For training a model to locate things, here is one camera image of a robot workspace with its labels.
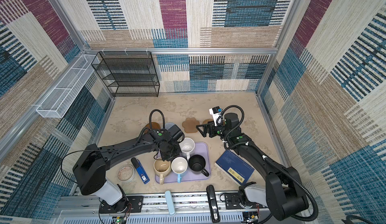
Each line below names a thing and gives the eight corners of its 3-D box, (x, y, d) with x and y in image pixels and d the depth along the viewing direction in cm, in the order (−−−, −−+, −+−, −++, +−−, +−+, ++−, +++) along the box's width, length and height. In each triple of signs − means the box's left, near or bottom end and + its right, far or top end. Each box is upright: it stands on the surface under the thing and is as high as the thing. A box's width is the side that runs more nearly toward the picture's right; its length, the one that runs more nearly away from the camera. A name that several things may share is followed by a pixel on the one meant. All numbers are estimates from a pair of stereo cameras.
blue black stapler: (145, 184, 81) (143, 182, 78) (132, 161, 89) (130, 158, 85) (151, 179, 82) (149, 177, 79) (138, 158, 90) (136, 155, 87)
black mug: (189, 178, 82) (188, 173, 74) (189, 160, 88) (188, 154, 81) (207, 178, 82) (208, 173, 74) (206, 160, 88) (207, 154, 81)
